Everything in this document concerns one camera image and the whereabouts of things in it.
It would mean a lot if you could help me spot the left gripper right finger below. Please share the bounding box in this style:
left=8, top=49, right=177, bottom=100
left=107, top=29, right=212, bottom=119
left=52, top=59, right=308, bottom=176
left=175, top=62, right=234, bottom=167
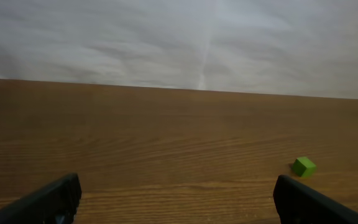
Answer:
left=272, top=174, right=358, bottom=224

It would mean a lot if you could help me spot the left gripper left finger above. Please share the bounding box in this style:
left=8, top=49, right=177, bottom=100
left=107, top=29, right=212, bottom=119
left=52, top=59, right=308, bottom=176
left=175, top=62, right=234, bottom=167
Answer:
left=0, top=172, right=83, bottom=224

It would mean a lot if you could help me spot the green cube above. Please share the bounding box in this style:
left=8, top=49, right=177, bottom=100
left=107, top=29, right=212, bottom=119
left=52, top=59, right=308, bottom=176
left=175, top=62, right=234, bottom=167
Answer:
left=290, top=156, right=318, bottom=179

